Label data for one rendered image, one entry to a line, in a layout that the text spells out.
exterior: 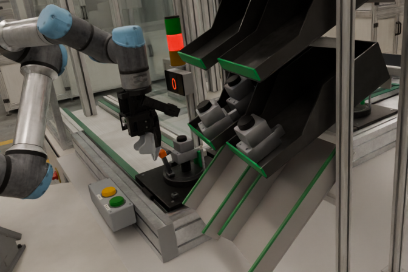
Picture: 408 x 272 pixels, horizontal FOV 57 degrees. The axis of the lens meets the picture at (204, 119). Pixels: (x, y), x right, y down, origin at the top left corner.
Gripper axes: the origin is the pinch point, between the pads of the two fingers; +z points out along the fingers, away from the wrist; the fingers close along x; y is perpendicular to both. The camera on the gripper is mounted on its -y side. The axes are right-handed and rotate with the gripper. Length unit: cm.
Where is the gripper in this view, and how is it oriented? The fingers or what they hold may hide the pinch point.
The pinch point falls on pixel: (156, 155)
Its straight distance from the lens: 104.9
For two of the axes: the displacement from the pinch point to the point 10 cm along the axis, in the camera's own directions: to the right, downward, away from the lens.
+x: 5.3, 2.2, -8.2
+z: 1.1, 9.4, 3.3
